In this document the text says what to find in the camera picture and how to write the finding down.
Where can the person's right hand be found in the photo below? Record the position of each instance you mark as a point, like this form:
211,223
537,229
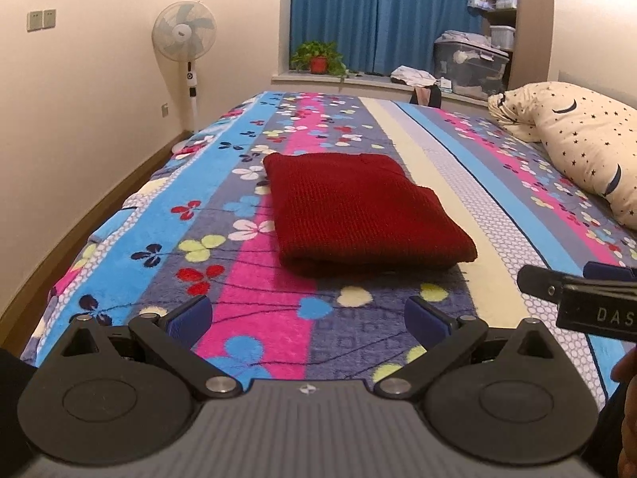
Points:
628,369

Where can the red knitted sweater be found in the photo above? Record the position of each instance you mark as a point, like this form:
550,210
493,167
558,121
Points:
358,209

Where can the large clear grey storage bin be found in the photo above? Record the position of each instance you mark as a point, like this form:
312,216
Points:
470,72

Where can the window sill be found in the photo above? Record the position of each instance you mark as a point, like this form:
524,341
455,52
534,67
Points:
368,83

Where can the blue curtain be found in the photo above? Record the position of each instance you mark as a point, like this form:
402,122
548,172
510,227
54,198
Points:
378,15

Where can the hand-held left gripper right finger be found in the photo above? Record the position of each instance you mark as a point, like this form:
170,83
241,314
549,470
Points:
422,319

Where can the star print cream pillow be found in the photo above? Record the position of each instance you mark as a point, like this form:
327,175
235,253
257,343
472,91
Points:
582,134

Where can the potted green plant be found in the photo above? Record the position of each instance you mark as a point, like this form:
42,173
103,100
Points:
318,57

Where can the small white storage box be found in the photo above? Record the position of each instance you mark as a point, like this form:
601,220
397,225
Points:
501,37

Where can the white standing fan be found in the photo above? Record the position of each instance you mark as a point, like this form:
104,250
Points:
185,30

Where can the white clothes pile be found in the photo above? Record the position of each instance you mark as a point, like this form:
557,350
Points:
413,74

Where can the pink cloth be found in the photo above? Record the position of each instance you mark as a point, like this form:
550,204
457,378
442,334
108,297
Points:
420,95

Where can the wall switch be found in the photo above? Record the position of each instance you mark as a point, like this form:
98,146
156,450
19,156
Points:
49,18
34,20

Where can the floral fleece blanket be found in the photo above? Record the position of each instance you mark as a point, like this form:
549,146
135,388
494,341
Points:
249,298

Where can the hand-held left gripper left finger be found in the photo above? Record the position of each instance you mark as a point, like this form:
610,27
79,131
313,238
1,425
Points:
192,319

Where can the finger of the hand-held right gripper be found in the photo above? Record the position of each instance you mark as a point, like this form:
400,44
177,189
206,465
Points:
540,281
607,271

